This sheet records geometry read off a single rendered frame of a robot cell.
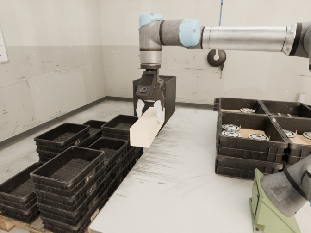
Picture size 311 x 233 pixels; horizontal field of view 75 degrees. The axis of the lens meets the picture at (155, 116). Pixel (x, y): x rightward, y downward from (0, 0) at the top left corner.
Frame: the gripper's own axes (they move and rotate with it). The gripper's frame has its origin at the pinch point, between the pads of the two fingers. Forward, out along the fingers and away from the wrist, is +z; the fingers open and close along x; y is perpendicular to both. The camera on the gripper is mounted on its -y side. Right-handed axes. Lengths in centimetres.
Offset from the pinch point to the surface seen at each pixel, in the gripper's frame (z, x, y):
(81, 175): 50, 52, 26
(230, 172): 35, -34, 28
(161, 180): 37.9, -1.3, 16.5
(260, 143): 16, -45, 26
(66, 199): 61, 56, 15
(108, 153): 70, 64, 86
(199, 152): 38, -18, 50
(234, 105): 21, -43, 105
